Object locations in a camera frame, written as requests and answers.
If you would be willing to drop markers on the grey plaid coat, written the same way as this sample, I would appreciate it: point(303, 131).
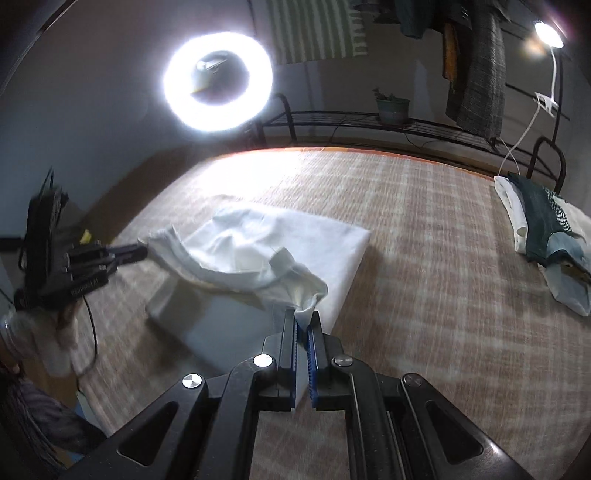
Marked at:
point(480, 83)

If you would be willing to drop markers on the white folded garment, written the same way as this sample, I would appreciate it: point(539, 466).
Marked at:
point(512, 207)

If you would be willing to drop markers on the pale blue folded garment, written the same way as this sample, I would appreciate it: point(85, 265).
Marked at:
point(568, 290)

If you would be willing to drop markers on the dark teal patterned garment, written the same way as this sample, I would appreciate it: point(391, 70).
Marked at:
point(540, 221)

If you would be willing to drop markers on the white clip lamp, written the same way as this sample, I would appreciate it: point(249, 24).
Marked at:
point(549, 34)

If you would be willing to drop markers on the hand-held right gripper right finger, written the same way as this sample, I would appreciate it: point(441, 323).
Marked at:
point(314, 364)

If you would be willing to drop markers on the green striped wall hanging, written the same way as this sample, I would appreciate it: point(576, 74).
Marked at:
point(314, 32)

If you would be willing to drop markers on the black metal clothes rack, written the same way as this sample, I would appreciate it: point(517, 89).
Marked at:
point(452, 131)

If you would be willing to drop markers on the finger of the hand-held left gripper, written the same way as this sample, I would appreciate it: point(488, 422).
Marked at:
point(106, 253)
point(99, 267)

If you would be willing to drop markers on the white t-shirt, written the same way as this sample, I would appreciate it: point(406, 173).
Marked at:
point(323, 240)

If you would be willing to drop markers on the dark green jacket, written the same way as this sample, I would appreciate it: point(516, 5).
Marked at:
point(413, 21)

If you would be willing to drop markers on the person's left hand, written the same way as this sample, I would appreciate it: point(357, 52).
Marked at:
point(51, 350)

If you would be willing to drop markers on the potted plant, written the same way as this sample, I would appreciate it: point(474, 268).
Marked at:
point(392, 110)

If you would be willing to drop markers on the person's grey striped clothing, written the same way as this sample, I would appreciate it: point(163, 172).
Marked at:
point(32, 415)

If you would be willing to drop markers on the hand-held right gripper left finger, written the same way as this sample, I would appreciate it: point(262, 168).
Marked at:
point(288, 341)

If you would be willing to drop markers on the yellow garment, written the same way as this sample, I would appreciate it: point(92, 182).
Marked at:
point(449, 50)

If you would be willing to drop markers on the dark metal bed frame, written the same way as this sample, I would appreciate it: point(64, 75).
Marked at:
point(562, 170)

